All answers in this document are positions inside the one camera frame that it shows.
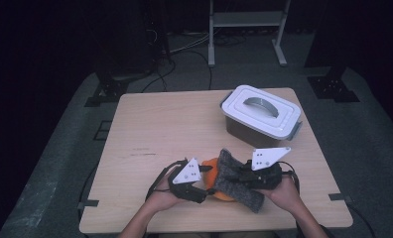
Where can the smoky transparent storage box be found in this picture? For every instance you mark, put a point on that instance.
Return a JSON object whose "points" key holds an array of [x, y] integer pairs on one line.
{"points": [[250, 135]]}

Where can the white metal stand frame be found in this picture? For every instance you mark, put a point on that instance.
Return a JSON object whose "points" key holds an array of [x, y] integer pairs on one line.
{"points": [[247, 19]]}

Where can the black stand base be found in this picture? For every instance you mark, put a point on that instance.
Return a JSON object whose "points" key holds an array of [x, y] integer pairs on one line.
{"points": [[106, 91], [331, 87]]}

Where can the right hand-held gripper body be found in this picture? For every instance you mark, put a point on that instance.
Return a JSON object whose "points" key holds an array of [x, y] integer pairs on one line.
{"points": [[267, 178]]}

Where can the grey fuzzy cloth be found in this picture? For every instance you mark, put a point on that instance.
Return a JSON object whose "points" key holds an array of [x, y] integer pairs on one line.
{"points": [[231, 193]]}

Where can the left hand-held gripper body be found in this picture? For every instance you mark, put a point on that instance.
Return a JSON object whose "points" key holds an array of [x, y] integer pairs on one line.
{"points": [[186, 175]]}

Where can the black tape floor marking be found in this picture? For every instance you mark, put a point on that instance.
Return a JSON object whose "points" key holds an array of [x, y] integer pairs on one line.
{"points": [[102, 130]]}

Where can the person's right hand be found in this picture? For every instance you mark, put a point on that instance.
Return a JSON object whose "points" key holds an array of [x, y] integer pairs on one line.
{"points": [[285, 195]]}

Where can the grey tape strip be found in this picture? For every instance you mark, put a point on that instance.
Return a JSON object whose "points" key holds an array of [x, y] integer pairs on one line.
{"points": [[340, 197], [88, 203]]}

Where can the orange plush toy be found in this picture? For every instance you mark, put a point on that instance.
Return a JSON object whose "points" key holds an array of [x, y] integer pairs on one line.
{"points": [[209, 178]]}

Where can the person's left hand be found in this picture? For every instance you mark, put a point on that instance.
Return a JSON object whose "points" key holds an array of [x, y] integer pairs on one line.
{"points": [[161, 198]]}

